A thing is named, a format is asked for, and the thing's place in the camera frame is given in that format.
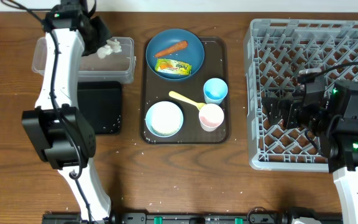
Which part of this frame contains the white tissue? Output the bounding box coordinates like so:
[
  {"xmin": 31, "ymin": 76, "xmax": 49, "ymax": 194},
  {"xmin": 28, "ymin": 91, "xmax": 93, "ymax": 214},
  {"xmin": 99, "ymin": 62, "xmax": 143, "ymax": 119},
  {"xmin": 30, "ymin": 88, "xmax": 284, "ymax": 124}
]
[{"xmin": 96, "ymin": 39, "xmax": 122, "ymax": 59}]

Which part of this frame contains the light blue cup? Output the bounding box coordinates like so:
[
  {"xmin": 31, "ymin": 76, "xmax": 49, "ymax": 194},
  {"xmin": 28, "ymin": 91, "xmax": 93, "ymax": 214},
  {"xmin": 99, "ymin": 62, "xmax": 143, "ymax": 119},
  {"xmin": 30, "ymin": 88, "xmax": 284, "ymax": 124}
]
[{"xmin": 203, "ymin": 78, "xmax": 228, "ymax": 105}]

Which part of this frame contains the pink cup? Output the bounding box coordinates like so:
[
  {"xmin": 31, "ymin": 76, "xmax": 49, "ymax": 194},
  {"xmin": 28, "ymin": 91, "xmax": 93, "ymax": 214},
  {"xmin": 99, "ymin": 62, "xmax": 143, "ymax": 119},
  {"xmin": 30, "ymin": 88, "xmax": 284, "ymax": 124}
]
[{"xmin": 198, "ymin": 104, "xmax": 224, "ymax": 132}]

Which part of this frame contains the yellow green snack wrapper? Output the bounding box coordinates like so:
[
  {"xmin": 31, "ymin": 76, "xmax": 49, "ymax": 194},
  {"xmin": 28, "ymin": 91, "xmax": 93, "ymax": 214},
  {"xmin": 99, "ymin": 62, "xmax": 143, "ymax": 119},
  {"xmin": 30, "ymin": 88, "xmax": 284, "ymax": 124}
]
[{"xmin": 155, "ymin": 58, "xmax": 192, "ymax": 75}]

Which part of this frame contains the orange carrot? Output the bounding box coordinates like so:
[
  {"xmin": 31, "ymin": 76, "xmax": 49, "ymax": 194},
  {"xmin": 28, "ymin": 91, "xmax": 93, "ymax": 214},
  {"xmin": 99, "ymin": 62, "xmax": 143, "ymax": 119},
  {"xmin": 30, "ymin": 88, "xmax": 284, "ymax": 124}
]
[{"xmin": 154, "ymin": 40, "xmax": 188, "ymax": 58}]

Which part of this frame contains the light blue rice bowl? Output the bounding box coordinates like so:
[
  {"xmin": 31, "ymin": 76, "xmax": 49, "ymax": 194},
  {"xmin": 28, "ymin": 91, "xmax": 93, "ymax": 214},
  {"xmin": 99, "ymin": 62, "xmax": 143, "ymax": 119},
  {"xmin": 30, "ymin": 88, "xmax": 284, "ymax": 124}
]
[{"xmin": 145, "ymin": 101, "xmax": 184, "ymax": 138}]

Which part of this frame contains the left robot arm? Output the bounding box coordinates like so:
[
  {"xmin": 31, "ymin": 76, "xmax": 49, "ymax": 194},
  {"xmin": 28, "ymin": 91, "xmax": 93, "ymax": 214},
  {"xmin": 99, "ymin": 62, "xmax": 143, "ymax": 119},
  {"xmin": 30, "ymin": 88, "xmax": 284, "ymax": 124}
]
[{"xmin": 22, "ymin": 0, "xmax": 114, "ymax": 223}]

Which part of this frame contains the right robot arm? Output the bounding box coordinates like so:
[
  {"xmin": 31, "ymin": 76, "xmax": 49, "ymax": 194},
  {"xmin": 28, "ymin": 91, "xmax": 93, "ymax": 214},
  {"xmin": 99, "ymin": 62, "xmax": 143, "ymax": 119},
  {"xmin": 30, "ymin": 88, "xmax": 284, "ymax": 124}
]
[{"xmin": 262, "ymin": 77, "xmax": 358, "ymax": 223}]

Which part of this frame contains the clear plastic waste bin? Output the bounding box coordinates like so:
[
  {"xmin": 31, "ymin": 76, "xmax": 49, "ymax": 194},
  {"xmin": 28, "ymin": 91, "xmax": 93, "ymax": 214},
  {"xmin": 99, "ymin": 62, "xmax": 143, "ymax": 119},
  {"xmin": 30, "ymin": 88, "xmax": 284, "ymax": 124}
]
[{"xmin": 31, "ymin": 36, "xmax": 137, "ymax": 85}]

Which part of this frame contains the grey dishwasher rack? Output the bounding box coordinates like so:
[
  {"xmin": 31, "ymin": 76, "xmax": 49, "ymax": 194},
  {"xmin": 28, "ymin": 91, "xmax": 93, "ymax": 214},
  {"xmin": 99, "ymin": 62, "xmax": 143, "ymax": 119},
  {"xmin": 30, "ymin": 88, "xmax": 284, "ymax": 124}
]
[{"xmin": 244, "ymin": 19, "xmax": 358, "ymax": 172}]

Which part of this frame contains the black rectangular tray bin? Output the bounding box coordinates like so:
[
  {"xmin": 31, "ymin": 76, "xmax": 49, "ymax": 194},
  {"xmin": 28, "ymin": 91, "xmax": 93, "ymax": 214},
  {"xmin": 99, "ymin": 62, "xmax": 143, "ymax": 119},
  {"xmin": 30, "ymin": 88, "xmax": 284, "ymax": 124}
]
[{"xmin": 77, "ymin": 81, "xmax": 122, "ymax": 135}]

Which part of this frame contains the yellow plastic spoon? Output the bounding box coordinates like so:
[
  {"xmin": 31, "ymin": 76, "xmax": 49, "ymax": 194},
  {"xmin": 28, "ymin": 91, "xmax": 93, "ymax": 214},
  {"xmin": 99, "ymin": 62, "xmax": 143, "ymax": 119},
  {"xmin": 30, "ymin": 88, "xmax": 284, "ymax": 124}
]
[{"xmin": 168, "ymin": 91, "xmax": 206, "ymax": 110}]

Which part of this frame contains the brown serving tray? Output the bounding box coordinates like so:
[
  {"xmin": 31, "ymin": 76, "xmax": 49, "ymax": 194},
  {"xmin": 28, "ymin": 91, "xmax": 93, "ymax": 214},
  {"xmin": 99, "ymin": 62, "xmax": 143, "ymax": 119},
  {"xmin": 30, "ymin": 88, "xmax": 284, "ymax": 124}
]
[{"xmin": 139, "ymin": 37, "xmax": 231, "ymax": 144}]

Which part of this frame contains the dark blue plate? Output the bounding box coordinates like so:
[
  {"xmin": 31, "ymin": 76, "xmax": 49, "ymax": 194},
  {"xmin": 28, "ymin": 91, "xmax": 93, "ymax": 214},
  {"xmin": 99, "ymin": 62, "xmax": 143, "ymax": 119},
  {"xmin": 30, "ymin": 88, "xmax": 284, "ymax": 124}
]
[{"xmin": 145, "ymin": 29, "xmax": 205, "ymax": 81}]

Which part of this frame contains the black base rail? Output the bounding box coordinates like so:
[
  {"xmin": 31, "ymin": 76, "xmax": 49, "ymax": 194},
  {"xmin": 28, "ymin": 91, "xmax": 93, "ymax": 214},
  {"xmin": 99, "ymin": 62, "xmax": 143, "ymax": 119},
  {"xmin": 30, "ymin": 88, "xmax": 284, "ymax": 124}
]
[{"xmin": 41, "ymin": 207, "xmax": 343, "ymax": 224}]

